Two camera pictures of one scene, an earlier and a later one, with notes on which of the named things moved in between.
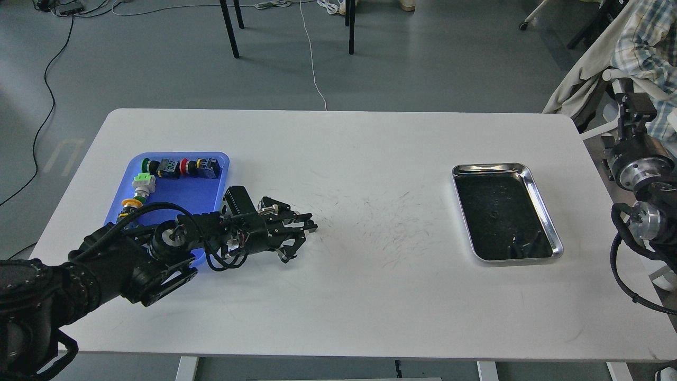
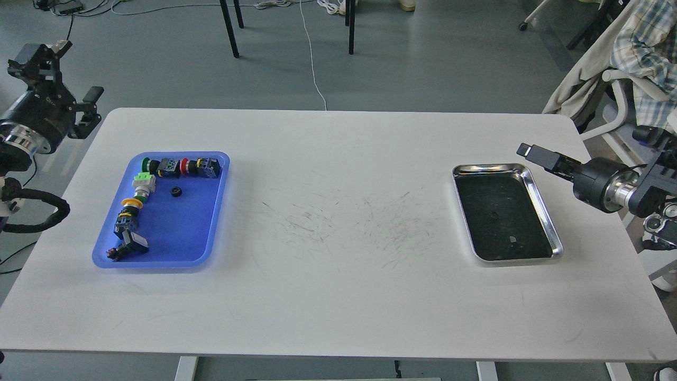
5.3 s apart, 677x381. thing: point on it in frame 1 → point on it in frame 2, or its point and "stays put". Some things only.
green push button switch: [166, 168] stays put
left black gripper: [258, 233] → [49, 111]
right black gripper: [640, 162] → [590, 179]
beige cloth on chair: [585, 73] stays put
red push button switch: [202, 168] stays put
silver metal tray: [504, 215] stays put
